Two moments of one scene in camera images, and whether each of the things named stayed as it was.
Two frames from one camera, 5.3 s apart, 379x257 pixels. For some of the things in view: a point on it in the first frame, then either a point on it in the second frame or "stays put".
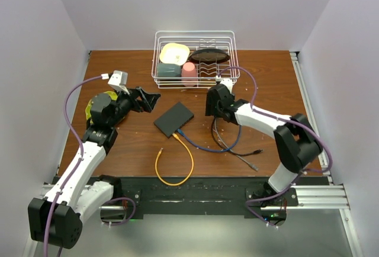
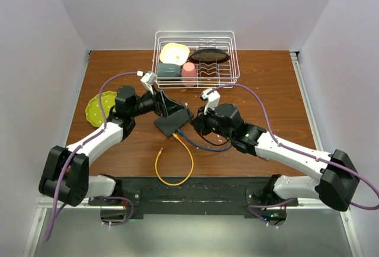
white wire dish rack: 194,58 stays put
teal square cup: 166,70 stays put
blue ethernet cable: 190,141 stays put
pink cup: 189,70 stays put
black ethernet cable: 256,151 → 210,143
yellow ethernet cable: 176,185 stays put
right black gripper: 209,109 → 199,122
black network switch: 173,119 stays put
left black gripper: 146,105 → 170,106
